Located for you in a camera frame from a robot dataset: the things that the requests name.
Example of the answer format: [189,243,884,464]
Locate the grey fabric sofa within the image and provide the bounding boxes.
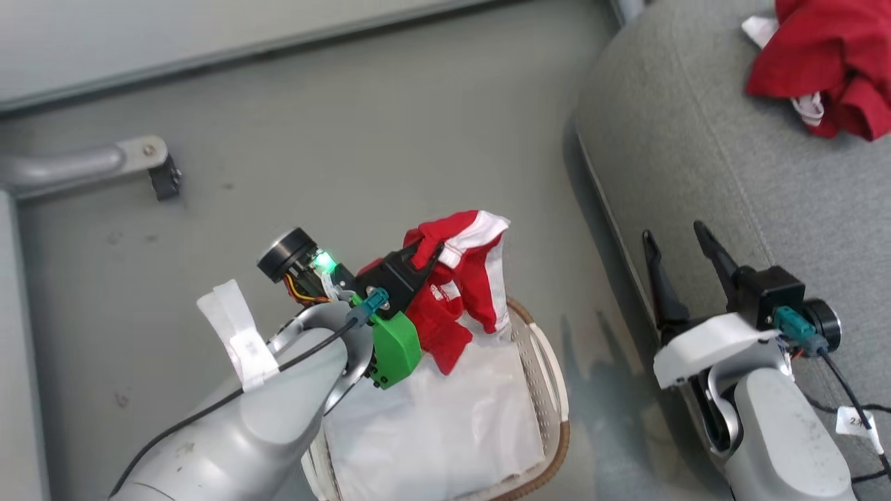
[574,0,891,501]

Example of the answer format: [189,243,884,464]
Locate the white tape strip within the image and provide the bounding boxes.
[196,279,281,392]

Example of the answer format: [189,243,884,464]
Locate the white wicker laundry basket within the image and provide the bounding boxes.
[299,296,571,501]

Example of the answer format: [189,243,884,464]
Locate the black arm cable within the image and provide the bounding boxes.
[109,319,359,499]
[801,347,891,485]

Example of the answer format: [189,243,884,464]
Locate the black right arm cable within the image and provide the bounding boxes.
[801,347,891,485]

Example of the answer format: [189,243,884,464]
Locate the teal right camera connector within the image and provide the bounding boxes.
[773,305,830,357]

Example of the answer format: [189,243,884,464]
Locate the white cable label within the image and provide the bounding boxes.
[835,406,885,454]

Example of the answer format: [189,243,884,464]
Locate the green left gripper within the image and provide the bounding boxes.
[257,228,446,390]

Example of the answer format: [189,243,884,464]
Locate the red garment with white collar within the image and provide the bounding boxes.
[741,0,891,143]

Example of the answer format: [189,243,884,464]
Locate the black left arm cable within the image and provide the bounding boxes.
[109,319,359,499]

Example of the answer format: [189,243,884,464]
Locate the grey metal partition rail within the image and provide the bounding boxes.
[0,0,502,116]

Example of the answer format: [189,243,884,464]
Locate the grey metal support foot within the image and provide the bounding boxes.
[0,135,170,203]

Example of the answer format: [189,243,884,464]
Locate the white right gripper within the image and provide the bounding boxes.
[641,220,842,390]

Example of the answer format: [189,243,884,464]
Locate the teal camera connector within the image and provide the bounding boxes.
[773,305,830,357]
[347,288,390,329]

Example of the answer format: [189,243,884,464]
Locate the red garment with white trim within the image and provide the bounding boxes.
[358,209,512,377]

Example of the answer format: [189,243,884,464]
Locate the teal left camera connector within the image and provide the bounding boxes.
[347,288,390,329]

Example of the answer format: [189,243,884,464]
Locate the white cloth basket liner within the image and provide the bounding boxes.
[322,333,548,501]

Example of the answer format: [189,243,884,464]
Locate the black caster wheel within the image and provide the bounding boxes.
[147,154,182,203]

